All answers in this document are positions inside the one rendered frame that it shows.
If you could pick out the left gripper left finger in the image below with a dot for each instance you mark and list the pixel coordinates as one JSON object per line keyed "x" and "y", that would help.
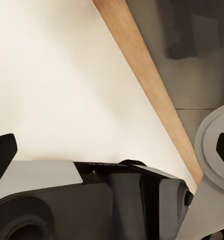
{"x": 8, "y": 150}

